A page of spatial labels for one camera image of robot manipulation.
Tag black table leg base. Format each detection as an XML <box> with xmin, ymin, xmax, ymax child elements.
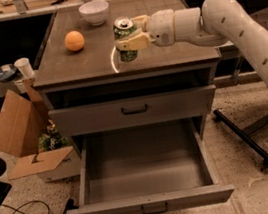
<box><xmin>213</xmin><ymin>109</ymin><xmax>268</xmax><ymax>168</ymax></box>

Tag open cardboard box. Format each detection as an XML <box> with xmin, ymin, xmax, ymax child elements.
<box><xmin>0</xmin><ymin>79</ymin><xmax>81</xmax><ymax>182</ymax></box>

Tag white paper cup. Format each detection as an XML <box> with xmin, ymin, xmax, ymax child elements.
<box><xmin>14</xmin><ymin>57</ymin><xmax>35</xmax><ymax>78</ymax></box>

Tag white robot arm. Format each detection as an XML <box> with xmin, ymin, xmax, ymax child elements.
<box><xmin>114</xmin><ymin>0</ymin><xmax>268</xmax><ymax>86</ymax></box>

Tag green snack bags in box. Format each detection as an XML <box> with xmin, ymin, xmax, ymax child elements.
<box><xmin>38</xmin><ymin>119</ymin><xmax>70</xmax><ymax>152</ymax></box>

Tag green soda can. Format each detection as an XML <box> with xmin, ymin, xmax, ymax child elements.
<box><xmin>113</xmin><ymin>16</ymin><xmax>138</xmax><ymax>63</ymax></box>

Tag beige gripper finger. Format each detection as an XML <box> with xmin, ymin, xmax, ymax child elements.
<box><xmin>132</xmin><ymin>15</ymin><xmax>150</xmax><ymax>32</ymax></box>
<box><xmin>115</xmin><ymin>32</ymin><xmax>152</xmax><ymax>51</ymax></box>

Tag blue patterned bowl right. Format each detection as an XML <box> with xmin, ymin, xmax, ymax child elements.
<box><xmin>0</xmin><ymin>64</ymin><xmax>17</xmax><ymax>83</ymax></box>

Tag closed top drawer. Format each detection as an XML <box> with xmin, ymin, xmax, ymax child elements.
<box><xmin>49</xmin><ymin>84</ymin><xmax>215</xmax><ymax>137</ymax></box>

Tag orange ball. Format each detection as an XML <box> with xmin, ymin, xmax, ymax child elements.
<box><xmin>64</xmin><ymin>30</ymin><xmax>85</xmax><ymax>52</ymax></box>

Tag white ceramic bowl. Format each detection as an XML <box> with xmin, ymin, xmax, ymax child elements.
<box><xmin>78</xmin><ymin>0</ymin><xmax>109</xmax><ymax>26</ymax></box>

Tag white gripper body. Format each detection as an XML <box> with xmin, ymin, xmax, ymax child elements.
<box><xmin>146</xmin><ymin>9</ymin><xmax>175</xmax><ymax>47</ymax></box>

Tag grey drawer cabinet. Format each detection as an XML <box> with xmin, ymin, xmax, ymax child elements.
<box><xmin>21</xmin><ymin>0</ymin><xmax>244</xmax><ymax>214</ymax></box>

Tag open middle drawer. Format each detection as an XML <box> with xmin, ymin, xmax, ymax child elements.
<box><xmin>67</xmin><ymin>119</ymin><xmax>234</xmax><ymax>214</ymax></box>

